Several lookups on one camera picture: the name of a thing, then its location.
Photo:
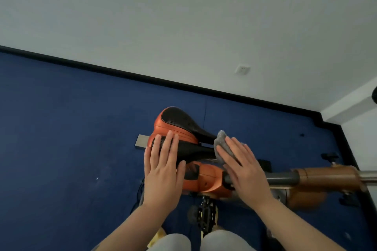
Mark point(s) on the person's left hand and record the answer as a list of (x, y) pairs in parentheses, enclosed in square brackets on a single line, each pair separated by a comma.
[(162, 180)]

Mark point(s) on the person's right hand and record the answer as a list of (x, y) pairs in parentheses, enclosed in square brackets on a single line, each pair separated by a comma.
[(249, 177)]

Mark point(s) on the person's right little finger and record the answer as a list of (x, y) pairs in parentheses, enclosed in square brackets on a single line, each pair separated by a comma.
[(250, 153)]

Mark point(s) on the person's left little finger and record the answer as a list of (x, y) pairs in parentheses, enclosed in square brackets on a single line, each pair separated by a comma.
[(147, 164)]

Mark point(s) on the person's left middle finger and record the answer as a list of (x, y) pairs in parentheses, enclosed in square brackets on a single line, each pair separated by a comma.
[(166, 146)]

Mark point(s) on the person's left thumb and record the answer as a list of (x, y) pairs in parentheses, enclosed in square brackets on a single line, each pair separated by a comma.
[(181, 171)]

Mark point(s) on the person's right middle finger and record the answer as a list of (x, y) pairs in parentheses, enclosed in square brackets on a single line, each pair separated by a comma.
[(233, 150)]

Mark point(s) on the grey cleaning cloth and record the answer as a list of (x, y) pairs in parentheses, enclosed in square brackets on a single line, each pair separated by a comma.
[(220, 143)]

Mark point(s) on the orange and black bike saddle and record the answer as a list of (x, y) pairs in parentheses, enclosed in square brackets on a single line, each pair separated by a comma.
[(179, 124)]

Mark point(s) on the person's right forearm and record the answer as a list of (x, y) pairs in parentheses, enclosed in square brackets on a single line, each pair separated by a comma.
[(291, 230)]

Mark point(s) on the person's left forearm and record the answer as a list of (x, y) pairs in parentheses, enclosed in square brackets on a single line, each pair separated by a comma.
[(132, 230)]

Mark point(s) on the grey bike base bar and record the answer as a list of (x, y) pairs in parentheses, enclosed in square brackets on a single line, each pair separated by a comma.
[(142, 141)]

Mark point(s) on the black bike pedal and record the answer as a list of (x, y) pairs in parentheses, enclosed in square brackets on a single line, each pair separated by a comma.
[(206, 215)]

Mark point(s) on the yellow object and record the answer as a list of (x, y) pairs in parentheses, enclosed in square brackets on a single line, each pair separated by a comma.
[(156, 237)]

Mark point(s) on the person's left leg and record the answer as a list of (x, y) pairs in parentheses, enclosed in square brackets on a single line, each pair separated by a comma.
[(172, 243)]

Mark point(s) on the person's leg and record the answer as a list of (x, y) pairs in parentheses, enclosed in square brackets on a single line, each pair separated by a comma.
[(223, 242), (172, 243)]

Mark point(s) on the black adjustment knob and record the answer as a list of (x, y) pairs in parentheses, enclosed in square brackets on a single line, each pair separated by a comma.
[(330, 156)]

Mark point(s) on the person's right leg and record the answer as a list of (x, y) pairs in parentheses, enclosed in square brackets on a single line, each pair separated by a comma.
[(223, 242)]

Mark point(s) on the dark round object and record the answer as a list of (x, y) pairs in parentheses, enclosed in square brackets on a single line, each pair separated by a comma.
[(374, 94)]

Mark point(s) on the orange exercise bike frame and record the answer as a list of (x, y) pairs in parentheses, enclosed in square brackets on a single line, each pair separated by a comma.
[(206, 178)]

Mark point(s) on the white wall socket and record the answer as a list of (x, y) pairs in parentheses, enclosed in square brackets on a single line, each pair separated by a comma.
[(242, 70)]

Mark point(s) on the silver bike post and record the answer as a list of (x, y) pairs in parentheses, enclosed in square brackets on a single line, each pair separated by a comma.
[(369, 176)]

